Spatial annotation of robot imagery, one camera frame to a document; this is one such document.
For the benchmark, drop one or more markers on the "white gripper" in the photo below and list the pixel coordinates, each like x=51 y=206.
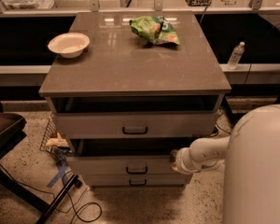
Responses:
x=181 y=160

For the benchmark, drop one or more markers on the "grey drawer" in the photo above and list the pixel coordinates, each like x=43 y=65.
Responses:
x=101 y=181
x=134 y=125
x=144 y=156

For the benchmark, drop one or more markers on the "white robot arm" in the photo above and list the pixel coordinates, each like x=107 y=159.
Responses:
x=250 y=158

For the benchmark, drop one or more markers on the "grey drawer cabinet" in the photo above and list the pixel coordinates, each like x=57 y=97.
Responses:
x=121 y=72

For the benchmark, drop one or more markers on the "clear plastic water bottle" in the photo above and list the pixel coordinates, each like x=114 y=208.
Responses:
x=236 y=55

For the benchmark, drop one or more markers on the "green chip bag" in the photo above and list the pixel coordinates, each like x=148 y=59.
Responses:
x=154 y=29

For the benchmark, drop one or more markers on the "white paper bowl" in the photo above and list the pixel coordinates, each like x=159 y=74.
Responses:
x=69 y=45

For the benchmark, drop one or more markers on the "black chair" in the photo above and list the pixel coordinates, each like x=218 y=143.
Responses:
x=11 y=133

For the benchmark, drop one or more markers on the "wire basket with items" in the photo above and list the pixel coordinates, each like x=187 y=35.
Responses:
x=53 y=144

